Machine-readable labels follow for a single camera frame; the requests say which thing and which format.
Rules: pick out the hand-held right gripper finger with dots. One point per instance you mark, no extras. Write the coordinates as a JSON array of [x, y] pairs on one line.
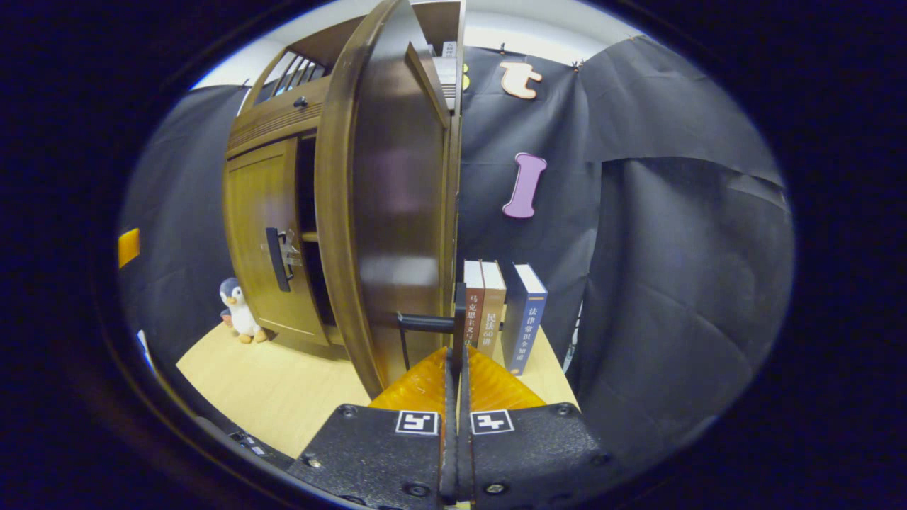
[[449, 453], [464, 453]]

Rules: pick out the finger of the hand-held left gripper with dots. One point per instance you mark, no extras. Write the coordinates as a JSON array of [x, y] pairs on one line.
[[128, 248]]

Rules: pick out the wooden shoe cabinet door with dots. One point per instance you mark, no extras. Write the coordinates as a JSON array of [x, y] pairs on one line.
[[397, 212], [258, 234]]

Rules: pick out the wooden double-door shoe cabinet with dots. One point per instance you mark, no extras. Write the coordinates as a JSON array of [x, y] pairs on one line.
[[276, 120]]

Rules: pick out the wooden cabinet shelf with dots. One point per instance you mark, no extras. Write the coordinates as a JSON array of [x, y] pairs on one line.
[[310, 236]]

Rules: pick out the wooden cabinet drawer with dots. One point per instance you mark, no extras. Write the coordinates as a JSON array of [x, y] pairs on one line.
[[276, 117]]

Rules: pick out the penguin plush toy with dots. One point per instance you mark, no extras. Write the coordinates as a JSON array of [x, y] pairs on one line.
[[239, 312]]

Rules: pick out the blue book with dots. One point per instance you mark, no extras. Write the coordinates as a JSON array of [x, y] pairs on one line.
[[526, 319]]

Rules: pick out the tan brown book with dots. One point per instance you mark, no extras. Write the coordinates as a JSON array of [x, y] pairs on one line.
[[492, 304]]

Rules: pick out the clear tape strips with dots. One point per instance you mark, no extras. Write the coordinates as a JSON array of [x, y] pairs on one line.
[[292, 248]]

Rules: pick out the black backdrop cloth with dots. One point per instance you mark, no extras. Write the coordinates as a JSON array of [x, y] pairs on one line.
[[673, 283]]

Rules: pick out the white book with dark lettering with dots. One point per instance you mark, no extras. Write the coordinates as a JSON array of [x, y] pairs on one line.
[[449, 49]]

